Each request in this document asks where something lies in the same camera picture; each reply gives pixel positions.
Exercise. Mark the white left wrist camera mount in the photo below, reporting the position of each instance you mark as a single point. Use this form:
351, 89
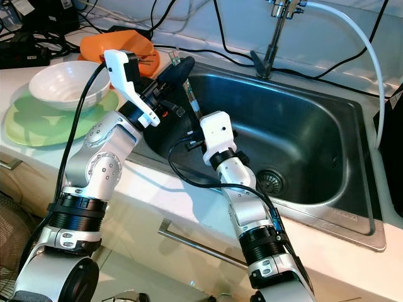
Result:
123, 72

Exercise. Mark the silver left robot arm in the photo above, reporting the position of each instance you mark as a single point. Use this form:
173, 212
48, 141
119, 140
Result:
101, 176

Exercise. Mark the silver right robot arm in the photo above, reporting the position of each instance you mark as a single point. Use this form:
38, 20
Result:
252, 214

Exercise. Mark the black bulky object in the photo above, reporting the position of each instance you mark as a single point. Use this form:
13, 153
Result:
391, 157

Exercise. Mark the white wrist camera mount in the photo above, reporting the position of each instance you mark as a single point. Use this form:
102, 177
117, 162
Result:
219, 129
123, 72

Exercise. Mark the orange bowl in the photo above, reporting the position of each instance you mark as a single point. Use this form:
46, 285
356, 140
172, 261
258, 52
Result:
94, 41

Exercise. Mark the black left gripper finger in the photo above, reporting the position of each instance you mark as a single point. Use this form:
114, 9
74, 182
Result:
176, 83
175, 67

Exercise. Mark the sink drain strainer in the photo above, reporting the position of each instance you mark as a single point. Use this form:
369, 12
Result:
269, 179

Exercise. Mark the light green plate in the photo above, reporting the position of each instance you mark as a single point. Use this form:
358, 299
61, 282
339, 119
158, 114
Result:
31, 129

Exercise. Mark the black power strip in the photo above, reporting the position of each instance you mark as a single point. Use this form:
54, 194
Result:
25, 56

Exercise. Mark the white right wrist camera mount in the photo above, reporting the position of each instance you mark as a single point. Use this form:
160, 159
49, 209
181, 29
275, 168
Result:
219, 129

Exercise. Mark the white ceramic bowl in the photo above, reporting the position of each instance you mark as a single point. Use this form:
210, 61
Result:
63, 82

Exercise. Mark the black power adapter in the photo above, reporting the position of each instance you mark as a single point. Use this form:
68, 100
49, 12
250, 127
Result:
41, 16

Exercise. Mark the metal faucet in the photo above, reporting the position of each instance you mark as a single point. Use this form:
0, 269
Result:
277, 31

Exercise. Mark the cream cabinet door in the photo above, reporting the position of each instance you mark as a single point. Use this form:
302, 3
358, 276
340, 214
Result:
38, 189
151, 264

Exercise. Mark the stainless steel sink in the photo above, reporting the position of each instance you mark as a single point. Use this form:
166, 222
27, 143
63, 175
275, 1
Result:
302, 126

